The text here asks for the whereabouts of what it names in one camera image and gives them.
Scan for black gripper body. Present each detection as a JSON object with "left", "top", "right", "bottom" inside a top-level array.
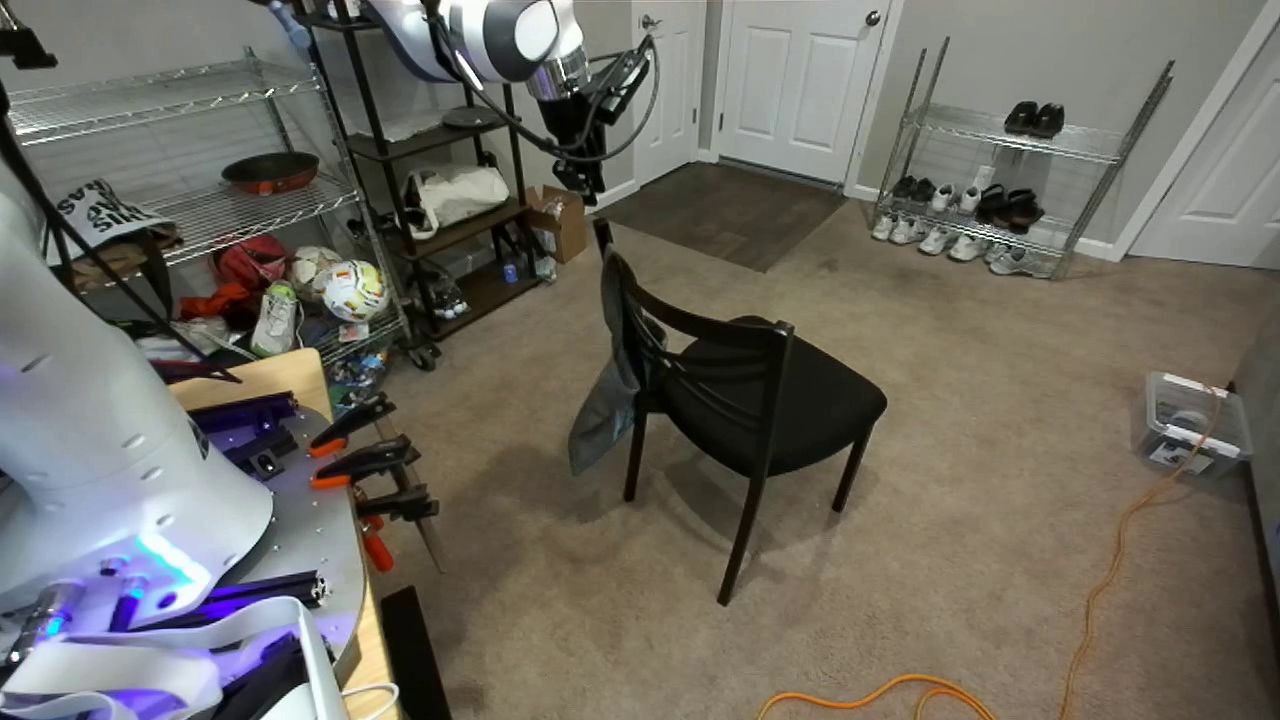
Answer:
[{"left": 535, "top": 79, "right": 606, "bottom": 169}]

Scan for grey tote bag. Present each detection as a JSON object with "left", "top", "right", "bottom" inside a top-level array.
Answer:
[{"left": 564, "top": 252, "right": 650, "bottom": 479}]

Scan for black wooden chair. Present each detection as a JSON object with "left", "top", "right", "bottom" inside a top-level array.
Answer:
[{"left": 591, "top": 217, "right": 890, "bottom": 613}]

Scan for red bag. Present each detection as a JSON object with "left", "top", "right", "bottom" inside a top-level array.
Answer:
[{"left": 177, "top": 231, "right": 295, "bottom": 322}]

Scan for brown cardboard box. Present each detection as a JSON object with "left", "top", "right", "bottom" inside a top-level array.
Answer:
[{"left": 520, "top": 180, "right": 591, "bottom": 268}]

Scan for black round plate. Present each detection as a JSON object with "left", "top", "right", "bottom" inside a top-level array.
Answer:
[{"left": 435, "top": 98, "right": 520, "bottom": 134}]

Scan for white rolled cloth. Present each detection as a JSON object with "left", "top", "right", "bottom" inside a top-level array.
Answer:
[{"left": 396, "top": 158, "right": 515, "bottom": 243}]

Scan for white interior door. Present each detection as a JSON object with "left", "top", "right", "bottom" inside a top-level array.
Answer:
[
  {"left": 1122, "top": 0, "right": 1280, "bottom": 271},
  {"left": 624, "top": 0, "right": 714, "bottom": 185}
]

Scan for brown door mat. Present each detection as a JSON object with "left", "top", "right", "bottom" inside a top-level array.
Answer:
[{"left": 591, "top": 154, "right": 853, "bottom": 274}]

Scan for black metal shelf unit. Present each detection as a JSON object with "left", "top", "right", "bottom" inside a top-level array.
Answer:
[{"left": 287, "top": 0, "right": 564, "bottom": 371}]

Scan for black white sneaker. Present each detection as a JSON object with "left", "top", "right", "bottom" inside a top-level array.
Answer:
[{"left": 405, "top": 256, "right": 473, "bottom": 330}]

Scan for white six-panel entry door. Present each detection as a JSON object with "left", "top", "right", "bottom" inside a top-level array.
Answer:
[{"left": 710, "top": 0, "right": 899, "bottom": 193}]

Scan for white green soccer ball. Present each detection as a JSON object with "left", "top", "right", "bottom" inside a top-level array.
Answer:
[{"left": 316, "top": 256, "right": 390, "bottom": 328}]

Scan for white pink ball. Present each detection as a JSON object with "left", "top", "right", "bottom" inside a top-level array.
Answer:
[{"left": 287, "top": 243, "right": 342, "bottom": 304}]

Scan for dark red pan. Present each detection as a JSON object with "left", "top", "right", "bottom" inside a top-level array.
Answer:
[{"left": 220, "top": 147, "right": 325, "bottom": 198}]

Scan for white green bottle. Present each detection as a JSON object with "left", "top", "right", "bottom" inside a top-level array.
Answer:
[{"left": 246, "top": 274, "right": 303, "bottom": 355}]

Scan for black orange bar clamp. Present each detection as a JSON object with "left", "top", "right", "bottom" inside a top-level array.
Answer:
[
  {"left": 306, "top": 393, "right": 401, "bottom": 462},
  {"left": 313, "top": 432, "right": 422, "bottom": 495},
  {"left": 349, "top": 484, "right": 443, "bottom": 574}
]

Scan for white high-top sneaker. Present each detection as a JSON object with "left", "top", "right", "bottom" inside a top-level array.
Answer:
[{"left": 928, "top": 165, "right": 994, "bottom": 217}]

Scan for purple black printed part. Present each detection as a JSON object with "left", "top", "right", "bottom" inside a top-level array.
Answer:
[{"left": 186, "top": 393, "right": 316, "bottom": 484}]

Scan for grey robot mounting plate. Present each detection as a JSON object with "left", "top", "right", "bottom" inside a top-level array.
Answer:
[{"left": 185, "top": 397, "right": 371, "bottom": 693}]

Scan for clear plastic storage box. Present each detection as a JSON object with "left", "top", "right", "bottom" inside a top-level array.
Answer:
[{"left": 1130, "top": 367, "right": 1256, "bottom": 479}]

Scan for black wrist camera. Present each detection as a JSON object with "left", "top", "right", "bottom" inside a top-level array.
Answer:
[{"left": 583, "top": 35, "right": 658, "bottom": 131}]

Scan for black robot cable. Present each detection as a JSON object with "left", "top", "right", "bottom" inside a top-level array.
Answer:
[{"left": 420, "top": 0, "right": 663, "bottom": 172}]

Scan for silver wire shelf unit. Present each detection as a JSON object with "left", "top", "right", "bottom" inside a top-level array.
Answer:
[{"left": 0, "top": 44, "right": 405, "bottom": 364}]

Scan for silver wire shoe rack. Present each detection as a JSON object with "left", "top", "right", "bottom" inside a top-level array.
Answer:
[{"left": 863, "top": 35, "right": 1178, "bottom": 284}]

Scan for black strap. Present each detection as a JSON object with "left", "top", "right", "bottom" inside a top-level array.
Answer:
[{"left": 197, "top": 567, "right": 331, "bottom": 632}]

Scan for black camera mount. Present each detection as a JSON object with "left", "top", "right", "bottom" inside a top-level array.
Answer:
[{"left": 0, "top": 22, "right": 60, "bottom": 70}]

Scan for orange extension cord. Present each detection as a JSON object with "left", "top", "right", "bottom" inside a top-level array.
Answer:
[{"left": 754, "top": 473, "right": 1194, "bottom": 720}]

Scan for white plastic bracket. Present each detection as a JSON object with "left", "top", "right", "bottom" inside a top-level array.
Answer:
[{"left": 0, "top": 591, "right": 353, "bottom": 720}]

